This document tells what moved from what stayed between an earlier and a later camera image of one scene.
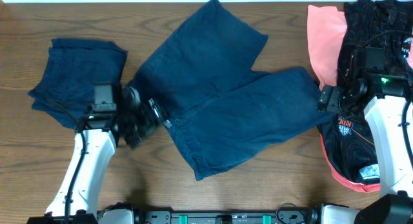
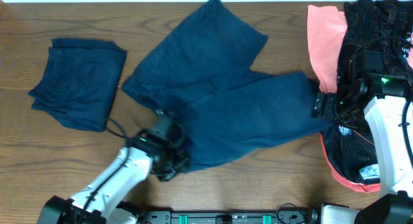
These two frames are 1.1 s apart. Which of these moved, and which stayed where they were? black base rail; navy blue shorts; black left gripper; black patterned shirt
Moved: black left gripper
Stayed: black patterned shirt; navy blue shorts; black base rail
